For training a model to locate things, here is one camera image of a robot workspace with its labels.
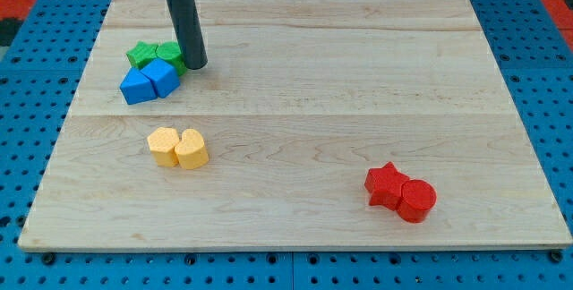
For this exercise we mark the yellow heart block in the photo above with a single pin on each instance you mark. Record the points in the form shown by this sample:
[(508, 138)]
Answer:
[(191, 151)]

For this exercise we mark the blue cube block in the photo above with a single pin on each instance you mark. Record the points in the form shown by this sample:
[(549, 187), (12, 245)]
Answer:
[(163, 76)]

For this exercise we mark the green cylinder block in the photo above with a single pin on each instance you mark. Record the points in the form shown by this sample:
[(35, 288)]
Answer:
[(171, 53)]

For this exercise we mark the blue triangle block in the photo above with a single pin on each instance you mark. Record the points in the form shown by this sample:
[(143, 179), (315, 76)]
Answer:
[(136, 87)]

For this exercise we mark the red star block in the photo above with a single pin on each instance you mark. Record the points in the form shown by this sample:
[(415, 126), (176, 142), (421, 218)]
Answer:
[(384, 184)]

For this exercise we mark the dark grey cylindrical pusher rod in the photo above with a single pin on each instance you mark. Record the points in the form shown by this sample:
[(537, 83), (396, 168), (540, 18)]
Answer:
[(187, 27)]

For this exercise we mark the light wooden board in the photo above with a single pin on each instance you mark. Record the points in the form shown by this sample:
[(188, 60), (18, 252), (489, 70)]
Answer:
[(299, 99)]

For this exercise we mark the yellow pentagon block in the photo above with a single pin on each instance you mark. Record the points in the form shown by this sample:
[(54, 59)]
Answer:
[(162, 144)]

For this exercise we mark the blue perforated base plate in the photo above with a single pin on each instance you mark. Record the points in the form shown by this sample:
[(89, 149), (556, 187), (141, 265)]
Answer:
[(40, 73)]

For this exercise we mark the green star block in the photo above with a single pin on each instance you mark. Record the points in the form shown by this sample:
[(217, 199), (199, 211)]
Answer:
[(142, 54)]

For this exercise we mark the red cylinder block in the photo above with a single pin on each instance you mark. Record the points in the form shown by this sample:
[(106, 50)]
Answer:
[(418, 199)]

